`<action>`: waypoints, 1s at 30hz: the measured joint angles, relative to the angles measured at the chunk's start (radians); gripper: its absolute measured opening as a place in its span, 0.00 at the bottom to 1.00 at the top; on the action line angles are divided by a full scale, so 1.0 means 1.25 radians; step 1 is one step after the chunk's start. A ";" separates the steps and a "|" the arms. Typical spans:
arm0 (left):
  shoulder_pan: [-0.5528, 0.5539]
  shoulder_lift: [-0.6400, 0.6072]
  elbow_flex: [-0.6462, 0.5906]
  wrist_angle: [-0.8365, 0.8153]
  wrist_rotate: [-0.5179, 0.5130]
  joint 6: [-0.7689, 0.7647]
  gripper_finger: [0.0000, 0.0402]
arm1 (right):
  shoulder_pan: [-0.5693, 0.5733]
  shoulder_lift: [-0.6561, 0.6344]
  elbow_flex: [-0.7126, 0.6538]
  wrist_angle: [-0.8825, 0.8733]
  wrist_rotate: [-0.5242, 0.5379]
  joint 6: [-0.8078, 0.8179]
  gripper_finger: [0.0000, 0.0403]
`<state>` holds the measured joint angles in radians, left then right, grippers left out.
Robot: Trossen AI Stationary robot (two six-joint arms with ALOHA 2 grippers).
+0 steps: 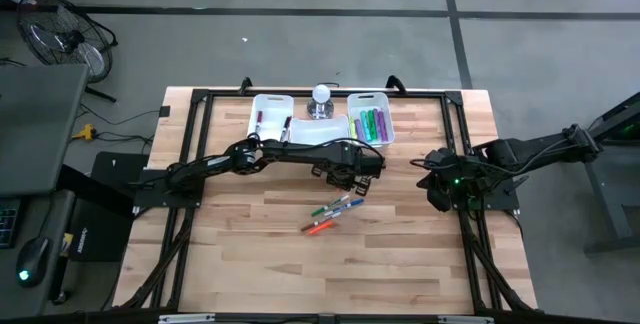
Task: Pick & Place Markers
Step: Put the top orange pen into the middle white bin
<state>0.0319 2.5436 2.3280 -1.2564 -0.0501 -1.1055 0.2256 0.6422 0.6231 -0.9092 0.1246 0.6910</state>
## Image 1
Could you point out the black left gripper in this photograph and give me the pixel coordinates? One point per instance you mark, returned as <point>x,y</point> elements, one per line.
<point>362,161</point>

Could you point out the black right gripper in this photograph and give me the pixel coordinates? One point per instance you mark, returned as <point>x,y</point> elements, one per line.
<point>442,169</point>

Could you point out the blue thin marker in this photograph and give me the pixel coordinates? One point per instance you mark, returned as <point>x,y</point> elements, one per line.
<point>347,206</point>

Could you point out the green thin marker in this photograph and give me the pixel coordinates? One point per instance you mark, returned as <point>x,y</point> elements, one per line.
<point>330,205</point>

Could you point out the brown thin marker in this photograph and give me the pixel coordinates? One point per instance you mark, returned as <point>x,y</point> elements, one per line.
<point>317,223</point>

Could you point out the orange stubby highlighter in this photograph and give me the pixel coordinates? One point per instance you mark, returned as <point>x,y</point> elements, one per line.
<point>322,228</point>

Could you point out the purple highlighter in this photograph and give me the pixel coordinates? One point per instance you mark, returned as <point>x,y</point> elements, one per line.
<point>382,126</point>
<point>359,131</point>
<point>376,131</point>

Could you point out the yellow-green highlighter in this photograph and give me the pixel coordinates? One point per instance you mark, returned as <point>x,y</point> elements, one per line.
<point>352,128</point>

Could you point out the teal highlighter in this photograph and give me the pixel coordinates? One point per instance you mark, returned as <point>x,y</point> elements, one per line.
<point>365,125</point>

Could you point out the green highlighter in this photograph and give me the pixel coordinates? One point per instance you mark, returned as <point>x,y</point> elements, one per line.
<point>371,120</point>

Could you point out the magenta capped thin marker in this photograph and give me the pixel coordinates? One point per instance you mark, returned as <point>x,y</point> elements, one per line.
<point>285,128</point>

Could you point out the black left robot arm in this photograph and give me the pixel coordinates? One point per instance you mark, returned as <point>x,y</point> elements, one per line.
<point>295,151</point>

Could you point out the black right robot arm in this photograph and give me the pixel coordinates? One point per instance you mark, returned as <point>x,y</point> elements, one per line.
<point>540,144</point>

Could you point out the white plastic bin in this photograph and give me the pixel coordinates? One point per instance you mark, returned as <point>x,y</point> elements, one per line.
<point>320,131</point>
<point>270,114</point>
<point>360,104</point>

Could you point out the chrome lamp base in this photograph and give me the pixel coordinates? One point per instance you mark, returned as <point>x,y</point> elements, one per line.
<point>320,111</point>

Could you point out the white light bulb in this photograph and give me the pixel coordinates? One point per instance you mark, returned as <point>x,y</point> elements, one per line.
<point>322,93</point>

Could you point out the grey metal cart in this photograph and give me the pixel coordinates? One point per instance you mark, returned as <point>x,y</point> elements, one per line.
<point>604,189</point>

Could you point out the small black box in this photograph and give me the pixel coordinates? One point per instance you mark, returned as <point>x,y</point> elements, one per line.
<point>164,111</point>

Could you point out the black flat box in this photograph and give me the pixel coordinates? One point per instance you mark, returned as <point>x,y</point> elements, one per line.
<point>117,169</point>

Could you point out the black printed bag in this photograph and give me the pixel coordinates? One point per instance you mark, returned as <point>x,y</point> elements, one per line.
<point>105,234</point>

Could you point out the yellow plug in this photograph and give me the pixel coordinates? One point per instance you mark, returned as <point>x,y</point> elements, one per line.
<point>87,132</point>

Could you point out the yellow label tag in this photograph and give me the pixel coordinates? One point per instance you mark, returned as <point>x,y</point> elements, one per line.
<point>66,243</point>

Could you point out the grey side table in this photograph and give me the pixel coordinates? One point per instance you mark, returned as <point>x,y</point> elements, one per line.
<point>50,214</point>

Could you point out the black floor fan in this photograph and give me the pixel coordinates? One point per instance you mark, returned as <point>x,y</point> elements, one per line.
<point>75,39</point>

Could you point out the grey desk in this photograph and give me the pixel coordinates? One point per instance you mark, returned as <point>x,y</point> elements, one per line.
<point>40,124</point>

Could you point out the black computer mouse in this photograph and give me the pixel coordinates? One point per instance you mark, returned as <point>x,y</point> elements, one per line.
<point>32,259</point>

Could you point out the backlit keyboard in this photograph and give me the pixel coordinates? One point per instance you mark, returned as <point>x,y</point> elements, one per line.
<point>7,226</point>

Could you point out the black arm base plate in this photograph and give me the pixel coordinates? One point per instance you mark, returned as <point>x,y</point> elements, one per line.
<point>150,196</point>
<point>500,201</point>

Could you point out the silver bracket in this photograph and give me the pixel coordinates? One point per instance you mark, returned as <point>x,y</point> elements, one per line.
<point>465,320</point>
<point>185,318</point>

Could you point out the black aluminium table frame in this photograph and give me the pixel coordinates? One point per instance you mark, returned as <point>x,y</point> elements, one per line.
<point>230,93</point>

